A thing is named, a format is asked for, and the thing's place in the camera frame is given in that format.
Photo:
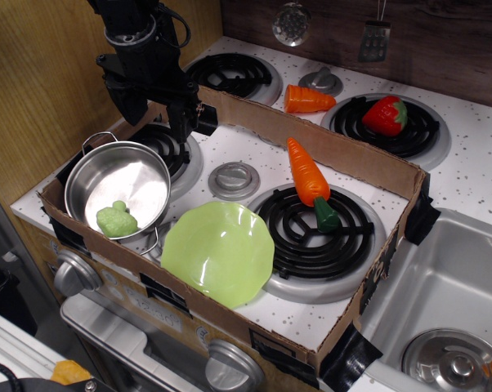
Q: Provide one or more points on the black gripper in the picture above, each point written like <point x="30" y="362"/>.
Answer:
<point x="145" y="66"/>

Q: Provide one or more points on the orange toy carrot green stem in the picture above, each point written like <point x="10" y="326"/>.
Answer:
<point x="311" y="186"/>

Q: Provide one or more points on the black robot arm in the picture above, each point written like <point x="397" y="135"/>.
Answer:
<point x="111" y="11"/>

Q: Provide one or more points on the orange carrot piece without stem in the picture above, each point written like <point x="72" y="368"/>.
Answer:
<point x="306" y="100"/>

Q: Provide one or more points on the light green plastic plate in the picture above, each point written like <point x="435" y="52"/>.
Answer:
<point x="222" y="250"/>

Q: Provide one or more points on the front left black burner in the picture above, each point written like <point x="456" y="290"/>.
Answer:
<point x="168" y="155"/>

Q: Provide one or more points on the black burner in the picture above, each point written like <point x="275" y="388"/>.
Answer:
<point x="425" y="139"/>
<point x="311" y="267"/>
<point x="241" y="75"/>
<point x="168" y="155"/>

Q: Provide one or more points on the small steel pot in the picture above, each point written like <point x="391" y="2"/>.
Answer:
<point x="114" y="173"/>

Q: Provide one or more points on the back left black burner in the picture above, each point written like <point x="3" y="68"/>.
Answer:
<point x="241" y="75"/>

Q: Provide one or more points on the grey centre stove knob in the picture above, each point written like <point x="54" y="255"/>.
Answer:
<point x="234" y="181"/>

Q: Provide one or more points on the grey stove knob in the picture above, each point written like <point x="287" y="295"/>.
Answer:
<point x="234" y="181"/>
<point x="323" y="81"/>

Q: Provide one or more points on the light green toy vegetable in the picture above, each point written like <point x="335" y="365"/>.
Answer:
<point x="115" y="221"/>

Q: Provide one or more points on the brown cardboard fence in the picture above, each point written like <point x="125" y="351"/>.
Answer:
<point x="299" y="347"/>

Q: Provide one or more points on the hanging steel skimmer ladle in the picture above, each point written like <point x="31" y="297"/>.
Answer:
<point x="292" y="24"/>

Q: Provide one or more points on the grey back stove knob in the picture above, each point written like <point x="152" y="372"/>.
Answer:
<point x="323" y="81"/>

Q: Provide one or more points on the grey left oven knob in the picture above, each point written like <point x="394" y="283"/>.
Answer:
<point x="75" y="275"/>

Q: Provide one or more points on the grey oven knob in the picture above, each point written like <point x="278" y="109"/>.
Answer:
<point x="75" y="275"/>
<point x="230" y="369"/>

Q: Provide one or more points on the front right black burner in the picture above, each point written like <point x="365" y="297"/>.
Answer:
<point x="311" y="267"/>

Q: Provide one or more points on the hanging steel slotted spatula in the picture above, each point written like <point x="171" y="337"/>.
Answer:
<point x="376" y="37"/>

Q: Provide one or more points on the red toy strawberry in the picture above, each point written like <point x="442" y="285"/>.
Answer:
<point x="387" y="117"/>

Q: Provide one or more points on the back right black burner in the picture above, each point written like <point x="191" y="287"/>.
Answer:
<point x="425" y="139"/>

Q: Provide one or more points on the grey right oven knob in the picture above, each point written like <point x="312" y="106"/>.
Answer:
<point x="230" y="369"/>

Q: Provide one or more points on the yellow object bottom left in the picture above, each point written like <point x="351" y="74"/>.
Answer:
<point x="68" y="372"/>

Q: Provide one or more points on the grey toy sink basin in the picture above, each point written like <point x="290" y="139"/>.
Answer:
<point x="443" y="282"/>

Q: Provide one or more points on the steel sink drain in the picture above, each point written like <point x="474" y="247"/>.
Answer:
<point x="449" y="360"/>

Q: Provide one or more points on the silver oven door handle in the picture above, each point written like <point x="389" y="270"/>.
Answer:
<point x="123" y="341"/>

